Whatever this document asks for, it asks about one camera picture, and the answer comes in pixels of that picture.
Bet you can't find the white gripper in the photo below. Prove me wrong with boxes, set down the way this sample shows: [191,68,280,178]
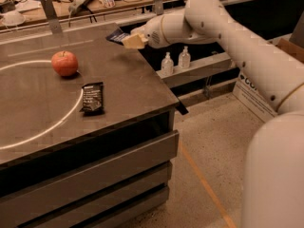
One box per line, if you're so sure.
[122,16,165,49]

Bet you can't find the blue rxbar blueberry wrapper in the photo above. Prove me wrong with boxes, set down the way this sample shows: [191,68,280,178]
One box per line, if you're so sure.
[105,28,128,45]

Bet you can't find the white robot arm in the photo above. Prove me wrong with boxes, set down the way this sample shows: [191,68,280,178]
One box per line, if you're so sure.
[123,0,304,228]

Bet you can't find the black rxbar chocolate wrapper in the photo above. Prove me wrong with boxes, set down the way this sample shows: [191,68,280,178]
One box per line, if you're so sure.
[81,82,104,114]

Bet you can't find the left clear sanitizer bottle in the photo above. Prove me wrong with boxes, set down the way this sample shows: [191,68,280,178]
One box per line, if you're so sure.
[161,52,174,76]

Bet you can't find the clear sanitizer bottle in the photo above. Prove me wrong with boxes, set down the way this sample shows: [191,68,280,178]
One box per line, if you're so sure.
[161,52,174,76]
[178,46,191,68]

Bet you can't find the right clear sanitizer bottle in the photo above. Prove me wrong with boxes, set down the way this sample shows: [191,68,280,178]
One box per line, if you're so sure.
[178,46,191,68]

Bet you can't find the white power strip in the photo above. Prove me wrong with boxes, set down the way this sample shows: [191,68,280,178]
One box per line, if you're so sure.
[68,0,92,15]

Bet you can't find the red apple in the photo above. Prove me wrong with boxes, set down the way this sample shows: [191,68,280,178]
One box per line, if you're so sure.
[51,50,78,77]

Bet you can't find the grey metal ledge shelf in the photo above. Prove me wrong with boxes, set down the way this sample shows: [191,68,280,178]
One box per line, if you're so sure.
[157,52,236,88]

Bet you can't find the cardboard box with logo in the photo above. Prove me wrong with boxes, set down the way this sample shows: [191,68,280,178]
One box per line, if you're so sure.
[233,37,304,123]

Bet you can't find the white face mask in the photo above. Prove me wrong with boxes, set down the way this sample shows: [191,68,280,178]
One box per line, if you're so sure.
[1,10,26,27]

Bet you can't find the grey counter cabinet with drawers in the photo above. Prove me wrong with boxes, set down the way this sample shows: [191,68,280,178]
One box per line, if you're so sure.
[0,25,179,228]

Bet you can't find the metal railing post left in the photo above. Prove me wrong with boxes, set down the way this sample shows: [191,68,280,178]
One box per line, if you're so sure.
[40,0,62,34]

